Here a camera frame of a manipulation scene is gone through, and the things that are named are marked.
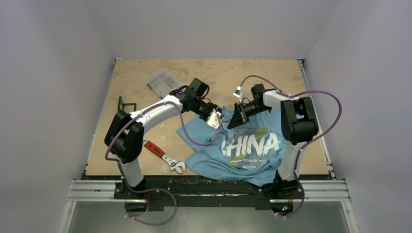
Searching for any light blue printed t-shirt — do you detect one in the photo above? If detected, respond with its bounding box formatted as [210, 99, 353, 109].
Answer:
[176, 108, 286, 186]

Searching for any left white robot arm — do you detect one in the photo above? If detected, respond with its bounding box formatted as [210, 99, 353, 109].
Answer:
[104, 78, 223, 199]

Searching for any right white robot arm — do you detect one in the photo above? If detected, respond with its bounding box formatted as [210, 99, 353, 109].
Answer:
[228, 84, 319, 198]

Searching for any clear plastic parts box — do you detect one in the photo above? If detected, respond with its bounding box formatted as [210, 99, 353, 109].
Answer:
[146, 68, 184, 98]

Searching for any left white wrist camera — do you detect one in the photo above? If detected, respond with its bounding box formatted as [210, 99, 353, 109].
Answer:
[206, 109, 223, 130]

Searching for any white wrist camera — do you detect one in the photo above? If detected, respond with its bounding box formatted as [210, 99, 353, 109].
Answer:
[206, 109, 223, 130]
[233, 86, 243, 99]

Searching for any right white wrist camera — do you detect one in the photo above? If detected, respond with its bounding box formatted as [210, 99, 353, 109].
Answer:
[233, 86, 243, 99]

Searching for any black frame stand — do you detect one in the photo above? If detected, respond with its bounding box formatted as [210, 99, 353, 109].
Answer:
[117, 96, 137, 112]

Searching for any red handled adjustable wrench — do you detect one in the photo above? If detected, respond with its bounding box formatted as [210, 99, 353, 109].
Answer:
[142, 139, 186, 174]

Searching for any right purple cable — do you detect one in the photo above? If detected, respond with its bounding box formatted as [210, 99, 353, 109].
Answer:
[240, 75, 343, 218]

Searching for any purple cable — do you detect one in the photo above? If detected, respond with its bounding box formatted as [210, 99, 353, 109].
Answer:
[104, 101, 224, 226]
[240, 75, 343, 218]

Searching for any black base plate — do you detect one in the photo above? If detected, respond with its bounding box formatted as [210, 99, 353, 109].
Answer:
[81, 174, 328, 213]

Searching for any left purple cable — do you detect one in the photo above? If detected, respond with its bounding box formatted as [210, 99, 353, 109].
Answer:
[104, 101, 224, 226]

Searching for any aluminium rail frame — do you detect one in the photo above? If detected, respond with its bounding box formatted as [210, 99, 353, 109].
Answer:
[67, 59, 358, 233]

